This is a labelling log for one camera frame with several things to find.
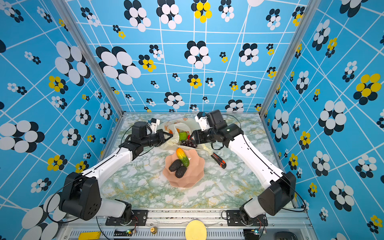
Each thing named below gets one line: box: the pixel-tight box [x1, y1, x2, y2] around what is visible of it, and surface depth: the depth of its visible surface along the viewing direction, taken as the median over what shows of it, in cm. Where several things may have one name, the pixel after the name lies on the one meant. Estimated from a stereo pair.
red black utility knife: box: [210, 152, 227, 169], surface depth 95 cm
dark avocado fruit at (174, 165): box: [168, 159, 182, 172], surface depth 88 cm
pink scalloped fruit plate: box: [163, 149, 205, 188], surface depth 90 cm
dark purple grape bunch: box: [180, 139, 198, 149], surface depth 98 cm
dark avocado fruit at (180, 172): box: [175, 165, 187, 179], surface depth 87 cm
